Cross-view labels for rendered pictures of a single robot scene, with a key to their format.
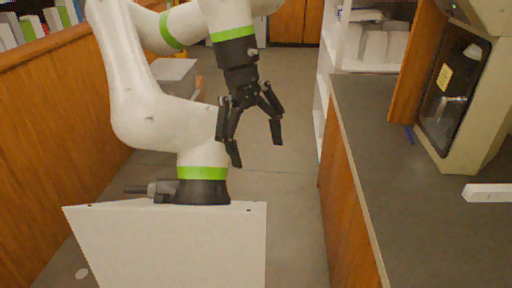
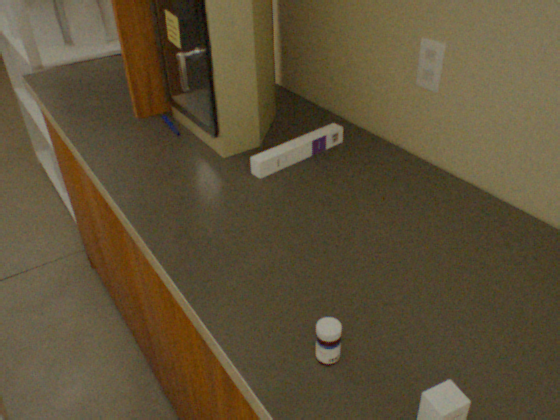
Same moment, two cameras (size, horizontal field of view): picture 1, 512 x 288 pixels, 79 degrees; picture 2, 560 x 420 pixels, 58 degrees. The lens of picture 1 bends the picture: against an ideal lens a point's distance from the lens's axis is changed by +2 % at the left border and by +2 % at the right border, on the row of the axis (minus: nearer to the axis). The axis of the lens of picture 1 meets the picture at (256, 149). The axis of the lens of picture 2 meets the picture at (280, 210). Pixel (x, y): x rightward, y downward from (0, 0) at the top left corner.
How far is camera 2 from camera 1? 16 cm
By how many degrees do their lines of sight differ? 31
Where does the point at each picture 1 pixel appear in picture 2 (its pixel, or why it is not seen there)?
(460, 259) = (268, 244)
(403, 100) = (143, 79)
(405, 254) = (206, 270)
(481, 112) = (228, 60)
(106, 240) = not seen: outside the picture
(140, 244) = not seen: outside the picture
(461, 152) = (231, 121)
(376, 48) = (86, 20)
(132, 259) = not seen: outside the picture
